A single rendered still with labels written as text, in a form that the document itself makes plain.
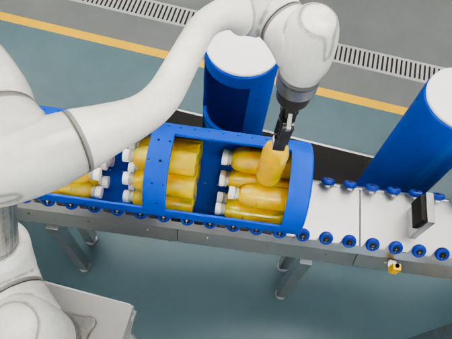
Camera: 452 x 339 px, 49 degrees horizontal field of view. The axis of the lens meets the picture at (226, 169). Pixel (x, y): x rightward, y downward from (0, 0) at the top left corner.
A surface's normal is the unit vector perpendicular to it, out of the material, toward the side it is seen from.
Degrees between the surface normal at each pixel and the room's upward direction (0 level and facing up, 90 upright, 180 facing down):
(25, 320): 8
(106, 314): 4
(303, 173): 8
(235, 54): 0
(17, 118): 14
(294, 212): 55
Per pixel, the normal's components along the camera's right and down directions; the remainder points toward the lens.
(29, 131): 0.15, -0.61
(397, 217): 0.06, -0.44
